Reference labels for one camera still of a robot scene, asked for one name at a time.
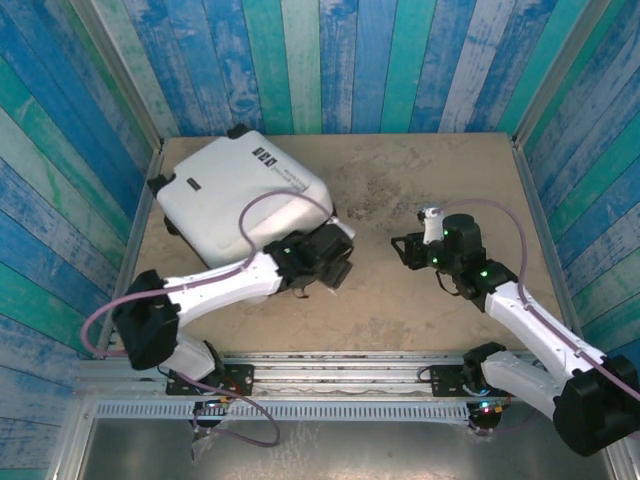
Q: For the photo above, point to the white hard-shell suitcase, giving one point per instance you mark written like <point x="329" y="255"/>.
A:
<point x="225" y="200"/>

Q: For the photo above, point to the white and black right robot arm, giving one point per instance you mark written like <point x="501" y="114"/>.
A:
<point x="540" y="325"/>

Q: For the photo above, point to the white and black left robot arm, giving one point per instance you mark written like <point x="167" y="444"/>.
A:
<point x="225" y="285"/>

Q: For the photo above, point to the small circuit board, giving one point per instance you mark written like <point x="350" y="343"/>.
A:
<point x="489" y="408"/>
<point x="217" y="402"/>

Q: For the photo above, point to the steel sheet panel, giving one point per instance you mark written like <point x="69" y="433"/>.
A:
<point x="350" y="450"/>

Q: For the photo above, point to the aluminium rail frame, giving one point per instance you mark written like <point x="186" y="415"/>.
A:
<point x="340" y="372"/>

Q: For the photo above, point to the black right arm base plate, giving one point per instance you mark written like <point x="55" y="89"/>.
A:
<point x="447" y="380"/>

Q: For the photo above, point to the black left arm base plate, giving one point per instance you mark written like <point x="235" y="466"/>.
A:
<point x="240" y="375"/>

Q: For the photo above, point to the aluminium corner post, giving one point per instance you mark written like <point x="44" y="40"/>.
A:
<point x="560" y="70"/>
<point x="120" y="75"/>

